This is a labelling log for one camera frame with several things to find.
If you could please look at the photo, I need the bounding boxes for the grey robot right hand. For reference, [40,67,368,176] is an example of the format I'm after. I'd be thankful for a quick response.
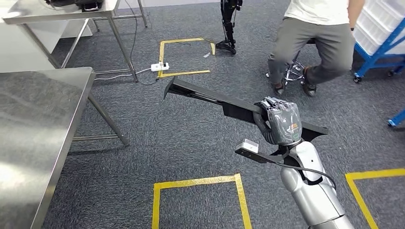
[253,96,303,146]

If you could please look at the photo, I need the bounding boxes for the black plastic panel part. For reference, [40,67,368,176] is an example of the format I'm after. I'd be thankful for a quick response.
[163,76,329,143]

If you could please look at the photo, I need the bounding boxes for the stainless steel workbench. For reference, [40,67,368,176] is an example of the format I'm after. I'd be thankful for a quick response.
[0,67,130,229]

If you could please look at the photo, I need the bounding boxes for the chrome base stool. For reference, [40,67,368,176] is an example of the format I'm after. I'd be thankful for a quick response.
[265,38,317,90]

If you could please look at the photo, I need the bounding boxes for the person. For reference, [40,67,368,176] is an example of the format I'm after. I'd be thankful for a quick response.
[267,0,366,97]

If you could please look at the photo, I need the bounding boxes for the yellow floor tape square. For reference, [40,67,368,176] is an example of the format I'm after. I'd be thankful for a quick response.
[151,173,253,229]
[157,37,216,79]

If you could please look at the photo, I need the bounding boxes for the large white plastic crate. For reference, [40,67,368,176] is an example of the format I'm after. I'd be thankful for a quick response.
[352,27,405,56]
[363,0,405,31]
[357,11,405,43]

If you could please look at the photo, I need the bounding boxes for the black robot legs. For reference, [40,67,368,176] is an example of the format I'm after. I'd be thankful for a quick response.
[215,0,244,55]

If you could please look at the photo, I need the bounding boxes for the white power strip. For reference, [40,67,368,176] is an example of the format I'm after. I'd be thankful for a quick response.
[150,62,170,72]

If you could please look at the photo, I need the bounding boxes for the black handheld device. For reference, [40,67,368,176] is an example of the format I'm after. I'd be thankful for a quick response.
[45,0,105,12]

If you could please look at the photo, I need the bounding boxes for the stainless steel side table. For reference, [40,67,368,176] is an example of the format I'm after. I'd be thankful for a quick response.
[1,0,149,83]

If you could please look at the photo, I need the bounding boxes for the white cabinet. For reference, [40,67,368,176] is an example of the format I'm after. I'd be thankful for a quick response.
[0,19,93,73]

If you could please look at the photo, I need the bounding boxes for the black cable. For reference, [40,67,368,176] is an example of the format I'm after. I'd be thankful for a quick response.
[272,161,337,190]
[123,0,160,86]

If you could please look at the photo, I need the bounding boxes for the white power cable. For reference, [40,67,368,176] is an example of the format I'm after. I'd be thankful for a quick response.
[95,68,152,81]

